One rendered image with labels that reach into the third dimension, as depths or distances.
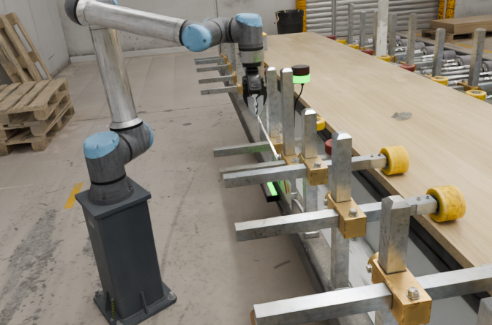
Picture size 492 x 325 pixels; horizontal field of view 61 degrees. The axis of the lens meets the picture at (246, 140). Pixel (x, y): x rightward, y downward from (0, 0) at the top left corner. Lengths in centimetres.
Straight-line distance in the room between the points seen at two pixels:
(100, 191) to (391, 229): 137
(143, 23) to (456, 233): 115
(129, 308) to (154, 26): 129
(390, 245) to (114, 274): 146
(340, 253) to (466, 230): 29
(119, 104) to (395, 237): 141
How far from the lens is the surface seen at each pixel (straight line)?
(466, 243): 104
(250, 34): 150
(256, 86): 148
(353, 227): 95
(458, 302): 107
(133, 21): 158
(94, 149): 181
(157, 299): 220
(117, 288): 206
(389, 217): 74
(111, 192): 187
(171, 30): 149
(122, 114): 192
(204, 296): 222
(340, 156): 94
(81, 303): 239
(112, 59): 187
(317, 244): 131
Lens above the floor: 148
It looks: 22 degrees down
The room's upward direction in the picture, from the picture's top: 4 degrees counter-clockwise
